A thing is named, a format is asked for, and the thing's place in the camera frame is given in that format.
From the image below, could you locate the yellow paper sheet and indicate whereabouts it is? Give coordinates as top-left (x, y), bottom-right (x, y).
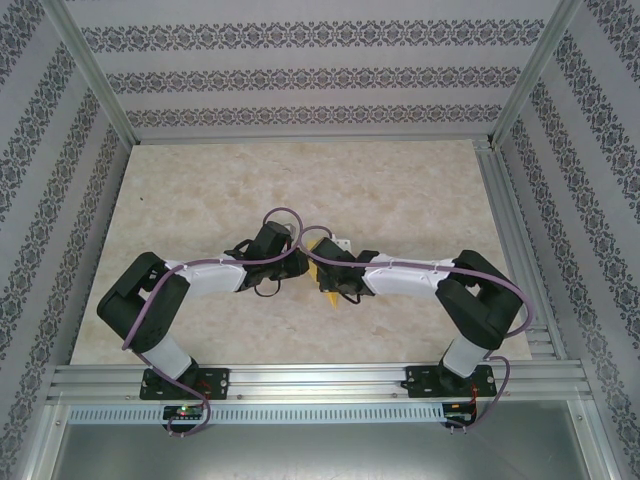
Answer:
top-left (305, 238), bottom-right (342, 309)

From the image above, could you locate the grey metal tray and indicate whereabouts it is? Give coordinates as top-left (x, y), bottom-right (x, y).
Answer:
top-left (49, 422), bottom-right (609, 480)

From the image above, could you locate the small controller board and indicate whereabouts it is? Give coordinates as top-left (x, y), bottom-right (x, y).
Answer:
top-left (444, 402), bottom-right (476, 424)

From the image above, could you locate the controller board with green light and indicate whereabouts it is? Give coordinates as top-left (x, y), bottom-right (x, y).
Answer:
top-left (163, 405), bottom-right (204, 420)

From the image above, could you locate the aluminium mounting rail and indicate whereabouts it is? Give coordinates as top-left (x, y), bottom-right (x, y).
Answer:
top-left (47, 363), bottom-right (594, 404)

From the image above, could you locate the slotted grey cable duct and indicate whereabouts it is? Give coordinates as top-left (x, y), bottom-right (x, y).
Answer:
top-left (67, 402), bottom-right (446, 424)

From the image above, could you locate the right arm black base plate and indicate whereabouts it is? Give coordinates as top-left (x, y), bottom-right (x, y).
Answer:
top-left (405, 364), bottom-right (496, 400)

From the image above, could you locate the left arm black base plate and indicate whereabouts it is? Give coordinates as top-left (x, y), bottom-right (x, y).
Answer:
top-left (141, 367), bottom-right (231, 401)

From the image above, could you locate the aluminium side rail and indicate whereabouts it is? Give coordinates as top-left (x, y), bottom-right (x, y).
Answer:
top-left (472, 138), bottom-right (569, 362)

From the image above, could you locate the aluminium frame post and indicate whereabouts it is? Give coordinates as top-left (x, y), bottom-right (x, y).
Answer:
top-left (487, 0), bottom-right (584, 149)
top-left (43, 0), bottom-right (139, 147)

